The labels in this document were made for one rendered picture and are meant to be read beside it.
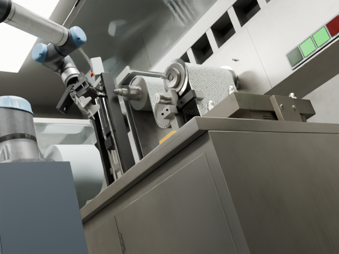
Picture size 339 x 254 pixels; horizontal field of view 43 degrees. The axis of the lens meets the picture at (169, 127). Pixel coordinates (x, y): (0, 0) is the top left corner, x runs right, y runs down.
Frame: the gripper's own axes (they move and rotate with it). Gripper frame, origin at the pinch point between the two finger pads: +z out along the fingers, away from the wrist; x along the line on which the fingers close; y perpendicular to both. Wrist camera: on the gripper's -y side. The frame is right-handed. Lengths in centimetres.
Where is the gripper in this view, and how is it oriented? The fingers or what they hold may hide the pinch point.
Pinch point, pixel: (88, 116)
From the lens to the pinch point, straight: 164.0
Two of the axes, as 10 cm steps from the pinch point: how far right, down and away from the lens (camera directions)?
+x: 4.2, 4.4, 7.9
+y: 7.8, -6.3, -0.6
